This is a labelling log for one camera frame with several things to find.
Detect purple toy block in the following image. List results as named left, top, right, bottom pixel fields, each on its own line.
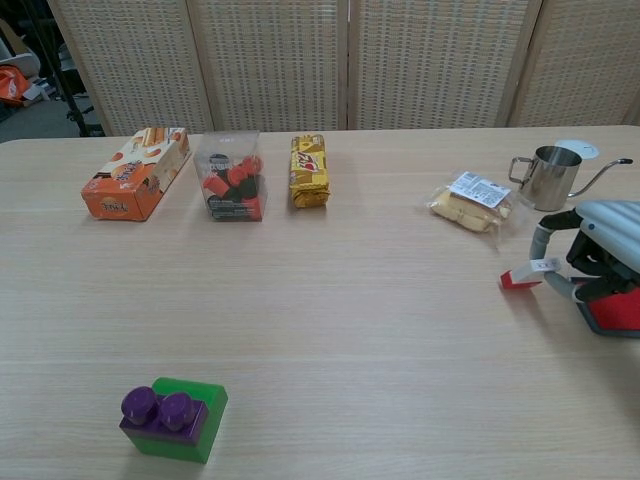
left=118, top=385, right=207, bottom=446

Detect bread in clear wrapper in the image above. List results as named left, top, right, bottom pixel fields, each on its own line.
left=424, top=169, right=526, bottom=251

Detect clear box red black sweets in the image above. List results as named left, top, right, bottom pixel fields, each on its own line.
left=193, top=130, right=266, bottom=224

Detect green toy block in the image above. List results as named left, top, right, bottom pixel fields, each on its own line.
left=130, top=377, right=229, bottom=465

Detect gold biscuit packet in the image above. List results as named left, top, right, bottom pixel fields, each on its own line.
left=288, top=133, right=331, bottom=210

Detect white round desk grommet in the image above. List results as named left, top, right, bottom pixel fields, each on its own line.
left=554, top=138, right=600, bottom=161

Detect black tripod stand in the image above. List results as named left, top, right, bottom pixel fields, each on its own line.
left=27, top=0, right=107, bottom=137

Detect orange snack box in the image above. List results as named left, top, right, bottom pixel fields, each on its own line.
left=82, top=126, right=193, bottom=222

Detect orange bag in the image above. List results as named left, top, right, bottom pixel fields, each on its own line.
left=0, top=69, right=31, bottom=107

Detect red tray clear lid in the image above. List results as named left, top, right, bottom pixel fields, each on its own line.
left=574, top=284, right=640, bottom=340

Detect steel long-spout pitcher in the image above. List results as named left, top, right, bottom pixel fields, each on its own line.
left=508, top=145, right=634, bottom=212

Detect white and red block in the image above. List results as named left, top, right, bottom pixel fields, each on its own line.
left=498, top=257, right=564, bottom=291

